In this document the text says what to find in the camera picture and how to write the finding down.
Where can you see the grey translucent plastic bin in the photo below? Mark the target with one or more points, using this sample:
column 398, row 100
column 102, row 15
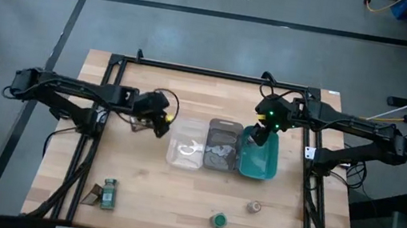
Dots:
column 222, row 149

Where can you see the green-lid spice jar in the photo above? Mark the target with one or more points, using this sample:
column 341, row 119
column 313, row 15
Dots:
column 218, row 220

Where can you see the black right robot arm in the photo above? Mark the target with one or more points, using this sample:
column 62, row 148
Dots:
column 347, row 123

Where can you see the black aluminium table frame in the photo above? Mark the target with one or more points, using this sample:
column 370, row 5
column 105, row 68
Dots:
column 213, row 72

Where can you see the blue box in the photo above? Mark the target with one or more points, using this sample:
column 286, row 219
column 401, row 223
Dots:
column 401, row 8

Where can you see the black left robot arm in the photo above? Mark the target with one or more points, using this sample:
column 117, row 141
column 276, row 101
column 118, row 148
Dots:
column 70, row 86

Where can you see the clear-lid brown spice jar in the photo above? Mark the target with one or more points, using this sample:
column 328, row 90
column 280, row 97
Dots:
column 253, row 207

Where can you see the clear plastic bin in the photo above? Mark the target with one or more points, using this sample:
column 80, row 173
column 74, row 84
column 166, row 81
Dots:
column 184, row 159

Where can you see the green plastic bin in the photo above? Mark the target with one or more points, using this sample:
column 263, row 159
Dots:
column 261, row 159

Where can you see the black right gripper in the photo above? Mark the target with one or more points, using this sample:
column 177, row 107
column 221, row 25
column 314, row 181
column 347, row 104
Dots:
column 280, row 113

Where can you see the green herb jar with label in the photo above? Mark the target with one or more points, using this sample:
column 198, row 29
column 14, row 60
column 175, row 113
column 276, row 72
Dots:
column 109, row 195

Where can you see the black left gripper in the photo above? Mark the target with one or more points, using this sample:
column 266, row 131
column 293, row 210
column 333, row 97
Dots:
column 150, row 104

